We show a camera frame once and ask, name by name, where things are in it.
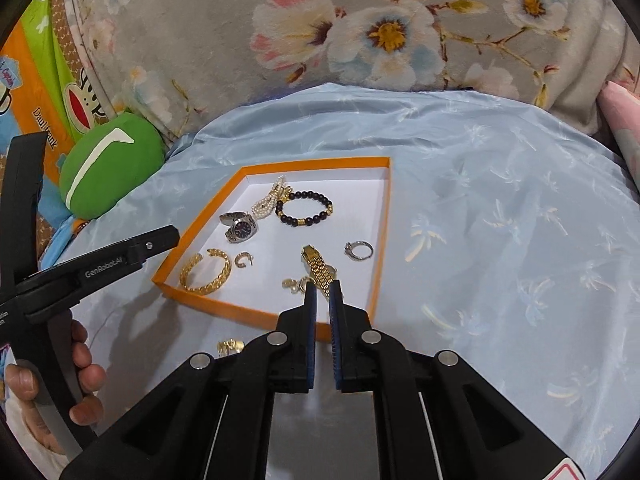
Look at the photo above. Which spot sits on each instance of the gold braided bangle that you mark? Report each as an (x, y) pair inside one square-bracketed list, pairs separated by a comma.
[(210, 286)]

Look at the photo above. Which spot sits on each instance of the gold earring with pearl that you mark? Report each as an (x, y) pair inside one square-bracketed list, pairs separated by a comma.
[(290, 284)]

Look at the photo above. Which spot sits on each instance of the person's left hand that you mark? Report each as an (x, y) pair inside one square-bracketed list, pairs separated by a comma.
[(87, 380)]

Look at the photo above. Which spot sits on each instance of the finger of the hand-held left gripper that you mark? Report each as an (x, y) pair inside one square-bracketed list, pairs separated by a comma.
[(100, 267), (27, 200)]

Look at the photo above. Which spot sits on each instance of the green round cushion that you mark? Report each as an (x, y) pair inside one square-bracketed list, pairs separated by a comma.
[(115, 170)]

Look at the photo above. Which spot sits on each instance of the small hoop earring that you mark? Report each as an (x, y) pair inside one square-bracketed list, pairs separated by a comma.
[(239, 261)]

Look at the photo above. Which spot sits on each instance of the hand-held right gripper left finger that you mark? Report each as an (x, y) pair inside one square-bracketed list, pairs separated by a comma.
[(311, 320)]

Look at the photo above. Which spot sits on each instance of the light blue palm-print sheet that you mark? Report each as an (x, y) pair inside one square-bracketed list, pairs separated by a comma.
[(500, 235)]

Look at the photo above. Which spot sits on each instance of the silver wristwatch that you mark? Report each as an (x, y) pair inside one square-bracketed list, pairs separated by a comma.
[(242, 229)]

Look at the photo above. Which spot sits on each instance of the orange shallow box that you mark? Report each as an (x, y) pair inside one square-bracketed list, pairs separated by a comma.
[(360, 200)]

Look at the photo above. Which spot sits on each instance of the grey floral blanket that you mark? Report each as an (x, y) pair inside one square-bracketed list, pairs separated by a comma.
[(200, 35)]

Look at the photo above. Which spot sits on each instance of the cartoon printed blanket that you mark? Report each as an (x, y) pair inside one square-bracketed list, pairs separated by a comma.
[(50, 85)]

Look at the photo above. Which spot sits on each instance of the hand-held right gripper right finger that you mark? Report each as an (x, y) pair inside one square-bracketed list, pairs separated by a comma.
[(334, 320)]

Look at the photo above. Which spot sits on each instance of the gold watch band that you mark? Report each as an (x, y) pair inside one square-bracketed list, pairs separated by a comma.
[(315, 265)]

